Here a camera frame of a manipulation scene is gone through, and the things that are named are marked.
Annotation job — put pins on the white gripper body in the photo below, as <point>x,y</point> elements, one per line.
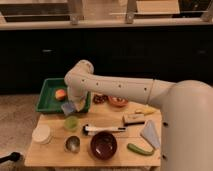
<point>78,100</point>

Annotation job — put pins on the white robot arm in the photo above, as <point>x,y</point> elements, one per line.
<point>186,108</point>

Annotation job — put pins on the green plastic cup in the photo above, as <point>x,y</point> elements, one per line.
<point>71,123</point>

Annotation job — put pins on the orange peach fruit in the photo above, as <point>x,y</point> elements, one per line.
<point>60,94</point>

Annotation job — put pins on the dark red grapes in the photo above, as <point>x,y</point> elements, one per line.
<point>99,99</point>

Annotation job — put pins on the green plastic tray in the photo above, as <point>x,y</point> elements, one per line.
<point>47,104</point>

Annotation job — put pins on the small metal bowl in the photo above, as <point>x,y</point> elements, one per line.
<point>72,144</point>

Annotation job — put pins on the wooden table board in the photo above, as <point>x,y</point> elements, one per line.
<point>54,154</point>

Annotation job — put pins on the dark red bowl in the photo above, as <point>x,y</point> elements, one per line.
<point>103,145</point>

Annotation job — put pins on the wooden block brush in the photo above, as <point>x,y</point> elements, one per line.
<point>133,119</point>

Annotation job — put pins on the yellow banana piece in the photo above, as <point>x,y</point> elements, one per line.
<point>145,111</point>

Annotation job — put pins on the green cucumber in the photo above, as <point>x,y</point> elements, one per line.
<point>136,149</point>

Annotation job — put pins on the grey folded cloth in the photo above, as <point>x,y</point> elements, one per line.
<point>149,133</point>

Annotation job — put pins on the black object at left edge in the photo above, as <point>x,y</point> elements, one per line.
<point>14,156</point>

